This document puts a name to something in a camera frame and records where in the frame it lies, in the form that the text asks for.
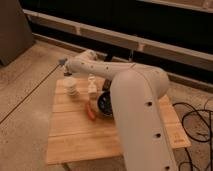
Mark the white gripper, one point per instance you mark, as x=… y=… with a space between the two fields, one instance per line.
x=62 y=63

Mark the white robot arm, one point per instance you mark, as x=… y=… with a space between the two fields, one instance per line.
x=134 y=92

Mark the white ribbed cup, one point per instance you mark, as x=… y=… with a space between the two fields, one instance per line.
x=70 y=85

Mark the dark ceramic bowl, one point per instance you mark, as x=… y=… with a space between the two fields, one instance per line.
x=104 y=104

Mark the small dark object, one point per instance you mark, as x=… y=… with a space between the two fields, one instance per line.
x=106 y=85

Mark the orange carrot toy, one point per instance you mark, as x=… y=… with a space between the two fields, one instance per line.
x=90 y=112

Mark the brown cabinet at left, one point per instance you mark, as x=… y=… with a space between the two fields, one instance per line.
x=15 y=34

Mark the wooden table board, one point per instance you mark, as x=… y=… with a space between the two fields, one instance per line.
x=73 y=136

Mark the white wooden rail frame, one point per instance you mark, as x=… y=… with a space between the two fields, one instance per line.
x=171 y=52

